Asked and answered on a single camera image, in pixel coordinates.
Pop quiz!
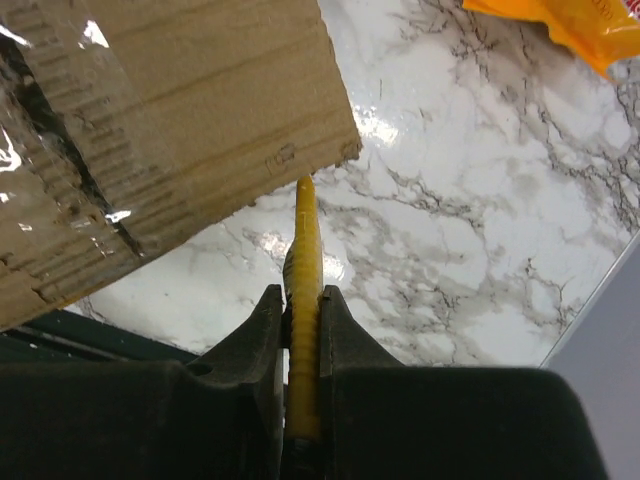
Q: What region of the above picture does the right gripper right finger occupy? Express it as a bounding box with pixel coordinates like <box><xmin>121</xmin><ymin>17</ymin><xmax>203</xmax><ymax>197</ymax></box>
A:
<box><xmin>320</xmin><ymin>286</ymin><xmax>607</xmax><ymax>479</ymax></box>

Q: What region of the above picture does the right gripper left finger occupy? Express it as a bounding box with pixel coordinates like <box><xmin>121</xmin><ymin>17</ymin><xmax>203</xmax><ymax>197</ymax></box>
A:
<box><xmin>1</xmin><ymin>285</ymin><xmax>283</xmax><ymax>479</ymax></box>

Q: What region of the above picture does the yellow utility knife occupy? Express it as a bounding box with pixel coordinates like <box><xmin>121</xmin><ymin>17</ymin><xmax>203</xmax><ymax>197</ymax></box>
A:
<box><xmin>281</xmin><ymin>174</ymin><xmax>324</xmax><ymax>480</ymax></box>

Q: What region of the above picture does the brown cardboard express box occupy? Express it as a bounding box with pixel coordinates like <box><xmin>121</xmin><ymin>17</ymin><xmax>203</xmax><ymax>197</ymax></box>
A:
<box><xmin>1</xmin><ymin>1</ymin><xmax>362</xmax><ymax>329</ymax></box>

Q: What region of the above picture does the orange snack bag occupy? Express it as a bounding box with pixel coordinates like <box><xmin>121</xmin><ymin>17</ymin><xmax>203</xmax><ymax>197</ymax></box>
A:
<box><xmin>462</xmin><ymin>0</ymin><xmax>639</xmax><ymax>78</ymax></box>

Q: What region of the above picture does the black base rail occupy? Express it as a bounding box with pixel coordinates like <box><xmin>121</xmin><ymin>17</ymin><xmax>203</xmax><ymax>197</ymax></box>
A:
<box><xmin>1</xmin><ymin>310</ymin><xmax>197</xmax><ymax>364</ymax></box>

